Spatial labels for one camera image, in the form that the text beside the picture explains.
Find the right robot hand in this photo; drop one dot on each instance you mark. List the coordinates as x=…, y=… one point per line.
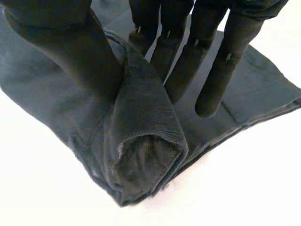
x=77, y=54

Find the dark blue cloth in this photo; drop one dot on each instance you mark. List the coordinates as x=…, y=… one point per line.
x=141, y=122

